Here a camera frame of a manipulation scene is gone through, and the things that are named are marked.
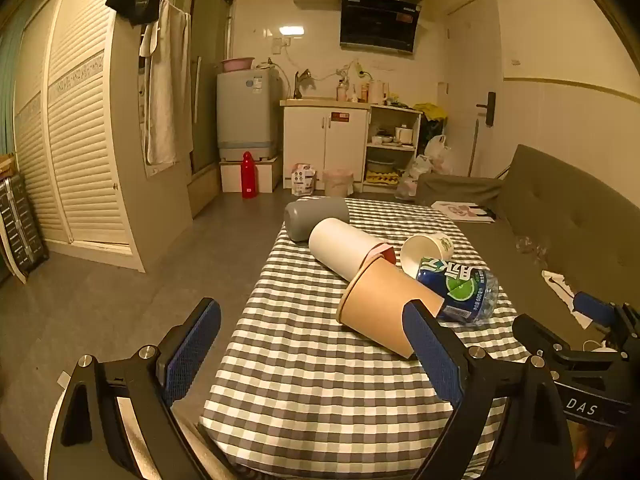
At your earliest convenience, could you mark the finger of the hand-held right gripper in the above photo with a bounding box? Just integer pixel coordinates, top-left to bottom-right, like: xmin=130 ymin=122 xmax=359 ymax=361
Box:
xmin=512 ymin=313 xmax=623 ymax=367
xmin=572 ymin=291 xmax=640 ymax=347

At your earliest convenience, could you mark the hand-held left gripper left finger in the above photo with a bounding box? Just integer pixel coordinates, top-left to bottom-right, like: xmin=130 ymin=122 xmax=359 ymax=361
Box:
xmin=59 ymin=298 xmax=223 ymax=480

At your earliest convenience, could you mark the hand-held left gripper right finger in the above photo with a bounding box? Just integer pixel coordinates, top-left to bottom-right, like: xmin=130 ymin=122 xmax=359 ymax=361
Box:
xmin=402 ymin=298 xmax=577 ymax=480

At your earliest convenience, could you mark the brown paper cup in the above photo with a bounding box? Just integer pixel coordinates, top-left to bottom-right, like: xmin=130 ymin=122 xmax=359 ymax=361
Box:
xmin=336 ymin=256 xmax=446 ymax=359

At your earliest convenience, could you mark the small white paper cup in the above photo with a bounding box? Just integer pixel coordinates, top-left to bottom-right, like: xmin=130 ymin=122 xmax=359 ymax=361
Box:
xmin=400 ymin=232 xmax=455 ymax=278

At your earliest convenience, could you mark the pink cup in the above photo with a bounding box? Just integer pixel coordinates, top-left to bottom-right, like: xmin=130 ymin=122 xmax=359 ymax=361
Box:
xmin=361 ymin=242 xmax=397 ymax=266

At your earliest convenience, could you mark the white cylindrical cup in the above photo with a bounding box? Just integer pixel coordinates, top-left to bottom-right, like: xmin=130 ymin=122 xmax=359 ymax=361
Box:
xmin=308 ymin=217 xmax=386 ymax=282

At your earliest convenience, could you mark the grey cup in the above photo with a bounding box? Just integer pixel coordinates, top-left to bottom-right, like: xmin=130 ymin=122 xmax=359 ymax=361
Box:
xmin=283 ymin=198 xmax=351 ymax=242

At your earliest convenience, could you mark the blue label plastic bottle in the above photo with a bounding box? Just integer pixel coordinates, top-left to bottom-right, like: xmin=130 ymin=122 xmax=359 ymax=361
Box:
xmin=416 ymin=257 xmax=500 ymax=324

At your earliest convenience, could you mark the clear plastic wrapper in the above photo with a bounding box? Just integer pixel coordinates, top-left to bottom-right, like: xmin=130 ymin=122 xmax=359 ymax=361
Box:
xmin=515 ymin=235 xmax=552 ymax=267

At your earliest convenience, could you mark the grey sofa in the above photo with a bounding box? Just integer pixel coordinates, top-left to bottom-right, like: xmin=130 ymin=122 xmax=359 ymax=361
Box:
xmin=415 ymin=144 xmax=640 ymax=343

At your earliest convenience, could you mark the grey checked tablecloth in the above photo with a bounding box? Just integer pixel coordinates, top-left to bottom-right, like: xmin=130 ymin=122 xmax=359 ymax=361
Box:
xmin=199 ymin=197 xmax=531 ymax=475

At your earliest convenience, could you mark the printed magazine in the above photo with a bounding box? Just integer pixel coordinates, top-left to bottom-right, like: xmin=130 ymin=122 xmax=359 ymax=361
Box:
xmin=431 ymin=201 xmax=497 ymax=222

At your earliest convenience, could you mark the white washer stand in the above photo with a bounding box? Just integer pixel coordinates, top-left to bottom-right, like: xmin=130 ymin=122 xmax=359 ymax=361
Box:
xmin=220 ymin=156 xmax=282 ymax=194

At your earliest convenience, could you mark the red bottle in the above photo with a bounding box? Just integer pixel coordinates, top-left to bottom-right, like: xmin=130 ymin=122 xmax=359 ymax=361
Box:
xmin=241 ymin=151 xmax=257 ymax=199

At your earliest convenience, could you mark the clear plastic bag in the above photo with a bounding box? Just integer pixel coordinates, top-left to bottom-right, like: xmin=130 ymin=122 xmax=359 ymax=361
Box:
xmin=395 ymin=155 xmax=434 ymax=201

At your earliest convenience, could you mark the pink trash bin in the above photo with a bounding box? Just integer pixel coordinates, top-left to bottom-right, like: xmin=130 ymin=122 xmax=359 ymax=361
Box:
xmin=322 ymin=169 xmax=355 ymax=198

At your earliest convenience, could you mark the white plastic bag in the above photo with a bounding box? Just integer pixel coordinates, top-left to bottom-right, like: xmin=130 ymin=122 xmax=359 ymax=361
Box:
xmin=424 ymin=135 xmax=451 ymax=172

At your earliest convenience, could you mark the open white shelf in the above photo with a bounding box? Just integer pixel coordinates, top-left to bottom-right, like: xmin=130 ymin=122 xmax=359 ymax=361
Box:
xmin=362 ymin=105 xmax=424 ymax=194

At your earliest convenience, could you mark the dark suitcase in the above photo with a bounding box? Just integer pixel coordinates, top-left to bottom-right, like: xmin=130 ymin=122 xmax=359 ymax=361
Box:
xmin=0 ymin=172 xmax=50 ymax=279

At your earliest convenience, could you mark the white sink cabinet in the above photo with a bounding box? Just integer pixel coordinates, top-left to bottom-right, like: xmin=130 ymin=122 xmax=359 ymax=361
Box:
xmin=280 ymin=98 xmax=372 ymax=192

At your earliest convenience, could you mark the white louvred wardrobe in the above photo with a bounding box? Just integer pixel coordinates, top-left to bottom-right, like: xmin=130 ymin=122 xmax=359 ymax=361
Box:
xmin=12 ymin=0 xmax=194 ymax=274

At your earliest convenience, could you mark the grey washing machine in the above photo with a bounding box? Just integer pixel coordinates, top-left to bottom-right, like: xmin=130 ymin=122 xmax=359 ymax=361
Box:
xmin=216 ymin=66 xmax=282 ymax=162

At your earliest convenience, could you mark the yellow bag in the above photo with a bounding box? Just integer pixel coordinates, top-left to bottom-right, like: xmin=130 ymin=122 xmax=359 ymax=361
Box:
xmin=414 ymin=102 xmax=449 ymax=122

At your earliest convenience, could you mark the white hanging towel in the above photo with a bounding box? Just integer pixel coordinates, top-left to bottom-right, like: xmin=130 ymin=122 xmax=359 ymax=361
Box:
xmin=139 ymin=0 xmax=194 ymax=167

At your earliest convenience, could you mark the glass shower door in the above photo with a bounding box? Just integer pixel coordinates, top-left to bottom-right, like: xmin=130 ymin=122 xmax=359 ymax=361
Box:
xmin=189 ymin=0 xmax=236 ymax=177

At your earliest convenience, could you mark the white door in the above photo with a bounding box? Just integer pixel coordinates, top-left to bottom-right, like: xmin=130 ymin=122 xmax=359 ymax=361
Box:
xmin=442 ymin=0 xmax=504 ymax=179

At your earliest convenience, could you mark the black range hood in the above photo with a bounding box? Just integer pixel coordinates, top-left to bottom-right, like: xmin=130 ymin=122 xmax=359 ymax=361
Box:
xmin=339 ymin=0 xmax=422 ymax=54

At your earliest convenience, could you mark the black hanging bag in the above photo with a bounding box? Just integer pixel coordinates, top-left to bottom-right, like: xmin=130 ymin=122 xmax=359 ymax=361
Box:
xmin=105 ymin=0 xmax=164 ymax=26

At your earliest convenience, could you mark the broom handle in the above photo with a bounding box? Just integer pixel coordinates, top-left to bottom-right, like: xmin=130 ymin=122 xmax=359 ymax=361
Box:
xmin=468 ymin=120 xmax=481 ymax=177

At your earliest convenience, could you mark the black door handle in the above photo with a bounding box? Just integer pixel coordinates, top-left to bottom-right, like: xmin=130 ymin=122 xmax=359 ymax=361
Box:
xmin=476 ymin=92 xmax=497 ymax=127

